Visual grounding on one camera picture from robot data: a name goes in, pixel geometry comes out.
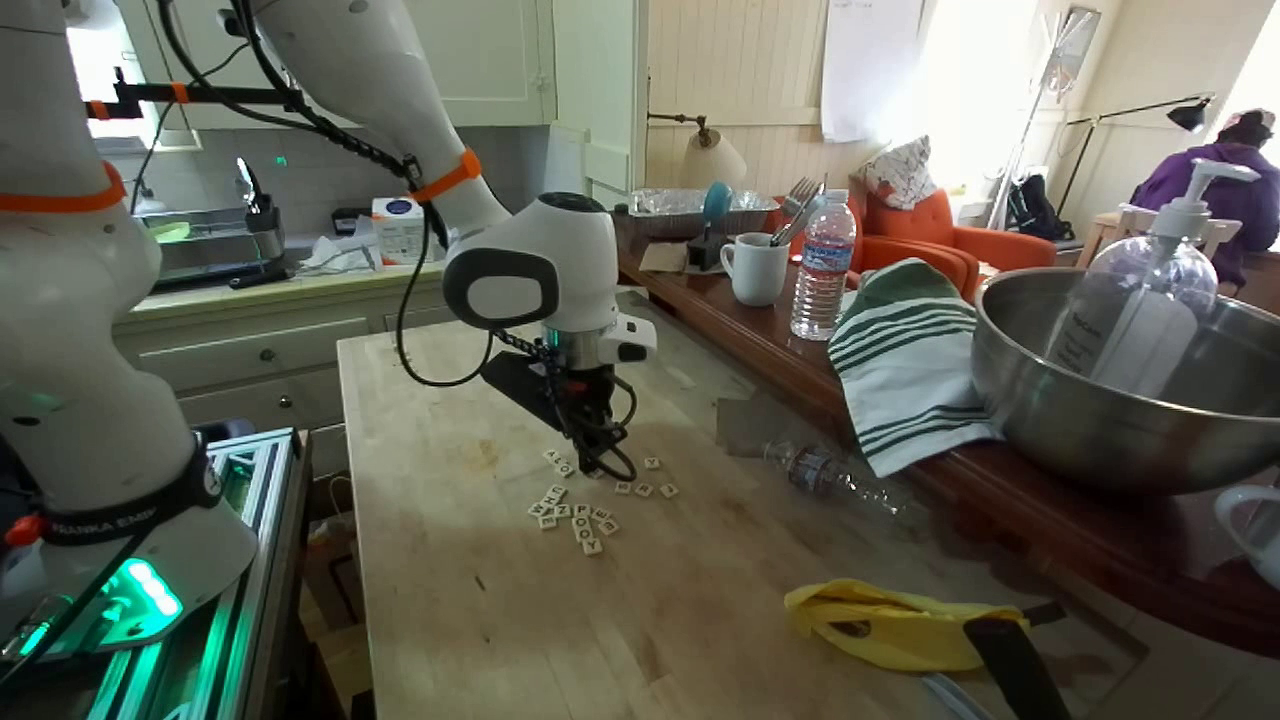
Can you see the white hanging wall sheet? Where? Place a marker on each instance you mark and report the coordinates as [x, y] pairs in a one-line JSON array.
[[872, 64]]

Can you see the cream letter tile Z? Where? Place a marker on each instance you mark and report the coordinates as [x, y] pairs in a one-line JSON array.
[[561, 512]]

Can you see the clear plastic water bottle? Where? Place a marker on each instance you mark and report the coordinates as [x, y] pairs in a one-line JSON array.
[[820, 273]]

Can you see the white wall cabinet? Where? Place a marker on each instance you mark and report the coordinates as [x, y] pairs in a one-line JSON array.
[[515, 61]]

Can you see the stainless steel counter appliance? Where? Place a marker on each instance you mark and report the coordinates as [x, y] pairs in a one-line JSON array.
[[195, 244]]

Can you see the white dust mop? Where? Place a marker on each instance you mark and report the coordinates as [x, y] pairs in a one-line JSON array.
[[1072, 45]]

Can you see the cream letter tile Y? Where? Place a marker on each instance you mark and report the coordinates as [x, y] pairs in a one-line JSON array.
[[596, 544]]

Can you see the clear pump sanitizer bottle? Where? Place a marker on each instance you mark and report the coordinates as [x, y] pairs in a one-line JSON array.
[[1134, 322]]

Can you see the cream letter tile A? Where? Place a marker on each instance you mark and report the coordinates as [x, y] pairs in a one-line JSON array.
[[554, 456]]

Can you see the cream letter tile M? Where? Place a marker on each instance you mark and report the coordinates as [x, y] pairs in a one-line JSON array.
[[651, 465]]

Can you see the table lamp with cream shade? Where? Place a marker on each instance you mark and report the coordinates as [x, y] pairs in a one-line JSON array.
[[713, 160]]

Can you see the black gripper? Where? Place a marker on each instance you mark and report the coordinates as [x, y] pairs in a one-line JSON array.
[[577, 403]]

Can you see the green striped white towel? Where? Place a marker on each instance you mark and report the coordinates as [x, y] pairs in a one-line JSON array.
[[905, 375]]

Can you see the black rod with orange clamps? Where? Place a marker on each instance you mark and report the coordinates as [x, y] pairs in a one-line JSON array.
[[215, 95]]

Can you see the aluminium foil tray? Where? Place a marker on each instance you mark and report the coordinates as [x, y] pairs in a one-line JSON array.
[[674, 202]]

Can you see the cream letter tile E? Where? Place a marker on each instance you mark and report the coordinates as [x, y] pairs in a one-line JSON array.
[[540, 520]]

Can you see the person in purple shirt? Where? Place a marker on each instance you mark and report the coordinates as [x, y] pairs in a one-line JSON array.
[[1220, 192]]

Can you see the orange armchair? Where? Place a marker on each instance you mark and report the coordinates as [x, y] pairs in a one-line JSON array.
[[985, 250]]

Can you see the black backpack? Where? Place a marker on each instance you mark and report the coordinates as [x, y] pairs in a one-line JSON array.
[[1039, 210]]

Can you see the stainless steel mixing bowl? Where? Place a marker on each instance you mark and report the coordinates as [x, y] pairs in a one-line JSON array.
[[1106, 424]]

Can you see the white paper towel roll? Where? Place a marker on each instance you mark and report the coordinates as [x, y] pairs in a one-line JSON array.
[[392, 235]]

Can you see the brown cardboard sheet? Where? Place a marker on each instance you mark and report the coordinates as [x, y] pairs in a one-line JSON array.
[[663, 257]]

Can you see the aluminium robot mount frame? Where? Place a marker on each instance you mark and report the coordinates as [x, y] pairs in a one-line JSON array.
[[247, 602]]

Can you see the white drawer cabinet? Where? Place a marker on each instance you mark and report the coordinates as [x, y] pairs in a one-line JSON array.
[[253, 353]]

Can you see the patterned white pillow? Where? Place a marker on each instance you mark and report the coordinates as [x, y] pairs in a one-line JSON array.
[[905, 171]]

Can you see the white crumpled cloth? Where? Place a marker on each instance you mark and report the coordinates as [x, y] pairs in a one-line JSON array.
[[340, 250]]

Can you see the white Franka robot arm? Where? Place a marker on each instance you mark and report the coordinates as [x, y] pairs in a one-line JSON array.
[[82, 360]]

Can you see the white ceramic mug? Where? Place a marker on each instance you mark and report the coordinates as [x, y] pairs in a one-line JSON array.
[[752, 270], [1263, 534]]

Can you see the cream letter tile U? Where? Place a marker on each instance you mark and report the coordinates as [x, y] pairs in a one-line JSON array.
[[554, 493]]

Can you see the cream letter tile L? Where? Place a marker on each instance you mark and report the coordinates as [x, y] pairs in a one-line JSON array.
[[564, 468]]

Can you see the dark brown wooden side table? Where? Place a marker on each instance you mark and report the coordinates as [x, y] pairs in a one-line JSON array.
[[1067, 534]]

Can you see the black base block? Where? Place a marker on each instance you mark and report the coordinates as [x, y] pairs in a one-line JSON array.
[[704, 250]]

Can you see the cream letter tile H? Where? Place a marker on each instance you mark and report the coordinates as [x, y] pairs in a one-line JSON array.
[[545, 502]]

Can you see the black floor lamp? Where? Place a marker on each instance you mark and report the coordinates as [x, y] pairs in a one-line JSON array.
[[1188, 112]]

